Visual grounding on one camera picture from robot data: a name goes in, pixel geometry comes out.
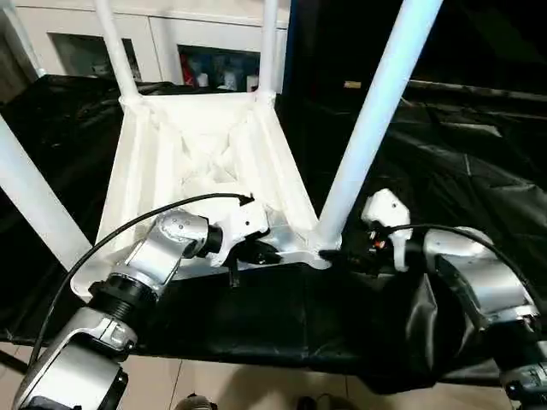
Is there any white plastic table top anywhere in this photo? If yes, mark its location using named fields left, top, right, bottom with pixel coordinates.
left=68, top=89, right=344, bottom=300

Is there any white plastic table leg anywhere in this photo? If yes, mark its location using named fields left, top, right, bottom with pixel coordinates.
left=92, top=0, right=144, bottom=108
left=0, top=113, right=93, bottom=272
left=255, top=0, right=282, bottom=105
left=309, top=0, right=445, bottom=267

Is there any black mat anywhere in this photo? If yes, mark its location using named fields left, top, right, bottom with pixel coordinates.
left=0, top=73, right=547, bottom=395

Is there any grey left robot foot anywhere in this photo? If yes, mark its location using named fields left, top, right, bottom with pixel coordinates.
left=173, top=392, right=220, bottom=410

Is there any grey robot foot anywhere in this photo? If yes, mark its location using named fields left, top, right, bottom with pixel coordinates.
left=294, top=394, right=353, bottom=410
left=173, top=392, right=220, bottom=410

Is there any grey right robot foot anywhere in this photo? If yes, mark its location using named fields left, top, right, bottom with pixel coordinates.
left=294, top=394, right=353, bottom=410

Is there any black metal bar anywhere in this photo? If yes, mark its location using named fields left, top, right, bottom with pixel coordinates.
left=402, top=79, right=547, bottom=103

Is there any white cabinet with glass doors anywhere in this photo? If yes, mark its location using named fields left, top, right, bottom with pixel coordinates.
left=0, top=0, right=290, bottom=95

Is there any black metal stand leg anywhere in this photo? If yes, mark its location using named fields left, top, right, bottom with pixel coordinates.
left=0, top=348, right=28, bottom=375

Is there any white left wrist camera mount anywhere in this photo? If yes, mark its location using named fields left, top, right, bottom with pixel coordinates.
left=209, top=197, right=271, bottom=268

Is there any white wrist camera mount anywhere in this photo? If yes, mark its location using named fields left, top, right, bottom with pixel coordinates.
left=209, top=197, right=271, bottom=268
left=361, top=189, right=412, bottom=273

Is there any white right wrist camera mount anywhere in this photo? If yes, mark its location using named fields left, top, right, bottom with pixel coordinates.
left=361, top=189, right=412, bottom=273

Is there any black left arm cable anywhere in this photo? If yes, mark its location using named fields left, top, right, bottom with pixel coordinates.
left=29, top=192, right=256, bottom=370

